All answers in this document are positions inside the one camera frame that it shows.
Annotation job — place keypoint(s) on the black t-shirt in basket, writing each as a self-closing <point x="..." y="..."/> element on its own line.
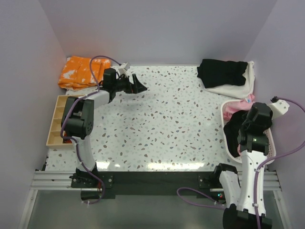
<point x="231" y="131"/>

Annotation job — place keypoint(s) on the white plastic laundry basket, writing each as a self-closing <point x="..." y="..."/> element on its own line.
<point x="267" y="132"/>

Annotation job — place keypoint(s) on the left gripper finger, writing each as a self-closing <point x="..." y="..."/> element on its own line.
<point x="132" y="89"/>
<point x="137" y="83"/>

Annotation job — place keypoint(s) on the black folded t-shirt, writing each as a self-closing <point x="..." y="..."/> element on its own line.
<point x="214" y="73"/>

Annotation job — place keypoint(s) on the pink t-shirt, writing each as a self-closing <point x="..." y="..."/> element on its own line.
<point x="232" y="107"/>

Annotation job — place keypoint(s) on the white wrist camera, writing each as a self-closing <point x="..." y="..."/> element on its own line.
<point x="279" y="107"/>
<point x="123" y="68"/>

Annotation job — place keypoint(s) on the aluminium rail frame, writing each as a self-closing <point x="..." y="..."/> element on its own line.
<point x="54" y="173"/>

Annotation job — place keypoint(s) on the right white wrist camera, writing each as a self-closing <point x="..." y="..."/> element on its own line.
<point x="279" y="107"/>

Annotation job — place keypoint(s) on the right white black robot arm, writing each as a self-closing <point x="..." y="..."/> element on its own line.
<point x="245" y="197"/>

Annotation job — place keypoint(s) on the orange white folded t-shirt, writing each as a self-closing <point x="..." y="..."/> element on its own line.
<point x="76" y="74"/>

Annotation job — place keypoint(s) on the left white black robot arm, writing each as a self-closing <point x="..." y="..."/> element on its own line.
<point x="78" y="117"/>

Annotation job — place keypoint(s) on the wooden compartment tray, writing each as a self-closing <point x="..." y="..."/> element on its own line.
<point x="54" y="140"/>

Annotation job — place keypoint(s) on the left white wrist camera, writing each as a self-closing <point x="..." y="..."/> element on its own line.
<point x="123" y="68"/>

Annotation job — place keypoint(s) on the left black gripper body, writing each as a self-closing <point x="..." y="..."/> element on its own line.
<point x="121" y="85"/>

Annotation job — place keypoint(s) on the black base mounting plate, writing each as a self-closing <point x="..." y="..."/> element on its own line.
<point x="141" y="183"/>

